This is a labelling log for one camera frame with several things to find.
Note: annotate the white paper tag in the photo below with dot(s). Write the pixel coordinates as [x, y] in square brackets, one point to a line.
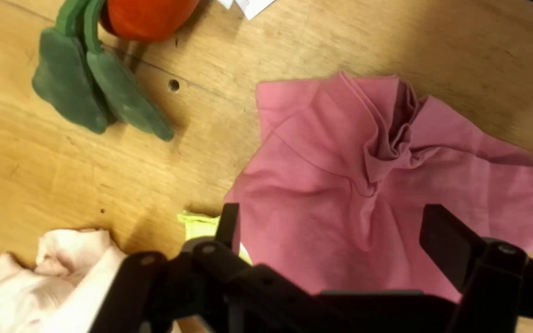
[250, 6]

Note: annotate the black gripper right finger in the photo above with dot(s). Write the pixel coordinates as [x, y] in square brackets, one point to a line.
[494, 283]

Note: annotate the peach cloth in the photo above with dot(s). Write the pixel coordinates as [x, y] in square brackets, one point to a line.
[50, 283]

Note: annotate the pink cloth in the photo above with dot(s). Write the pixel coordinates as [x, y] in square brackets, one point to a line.
[352, 203]

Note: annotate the yellow cloth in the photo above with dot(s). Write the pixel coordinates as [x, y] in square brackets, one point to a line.
[200, 224]

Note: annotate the orange plush with green leaves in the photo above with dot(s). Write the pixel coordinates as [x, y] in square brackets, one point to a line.
[74, 80]

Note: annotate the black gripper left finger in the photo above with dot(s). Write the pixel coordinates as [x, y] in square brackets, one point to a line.
[185, 289]

